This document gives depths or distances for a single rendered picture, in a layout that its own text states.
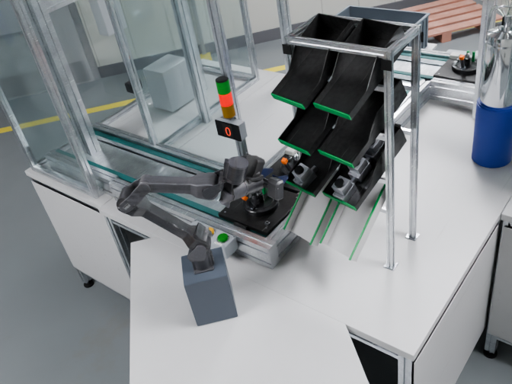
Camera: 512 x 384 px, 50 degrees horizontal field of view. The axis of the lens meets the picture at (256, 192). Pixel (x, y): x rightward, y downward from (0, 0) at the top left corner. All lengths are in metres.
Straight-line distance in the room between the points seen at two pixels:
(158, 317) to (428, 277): 0.93
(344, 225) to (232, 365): 0.58
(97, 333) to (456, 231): 2.00
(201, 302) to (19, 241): 2.48
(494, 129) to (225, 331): 1.29
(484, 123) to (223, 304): 1.24
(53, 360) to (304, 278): 1.69
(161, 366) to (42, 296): 1.87
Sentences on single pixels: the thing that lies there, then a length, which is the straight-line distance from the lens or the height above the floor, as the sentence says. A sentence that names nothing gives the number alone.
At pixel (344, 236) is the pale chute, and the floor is 1.03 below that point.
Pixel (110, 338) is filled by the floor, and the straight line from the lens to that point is 3.19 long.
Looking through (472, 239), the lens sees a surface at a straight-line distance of 2.12.
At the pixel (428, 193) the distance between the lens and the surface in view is 2.31.
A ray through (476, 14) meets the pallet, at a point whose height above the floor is 0.11.
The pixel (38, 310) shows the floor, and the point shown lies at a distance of 3.56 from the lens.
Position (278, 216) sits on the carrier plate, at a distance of 2.07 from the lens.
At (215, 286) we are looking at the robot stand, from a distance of 1.79.
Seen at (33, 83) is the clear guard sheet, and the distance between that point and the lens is 2.52.
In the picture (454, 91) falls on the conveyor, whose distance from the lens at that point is 2.88.
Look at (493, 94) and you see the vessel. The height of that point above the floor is 1.19.
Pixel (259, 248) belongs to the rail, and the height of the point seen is 0.94.
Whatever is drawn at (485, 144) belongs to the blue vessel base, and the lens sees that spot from 2.41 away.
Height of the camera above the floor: 2.29
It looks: 37 degrees down
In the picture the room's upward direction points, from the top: 11 degrees counter-clockwise
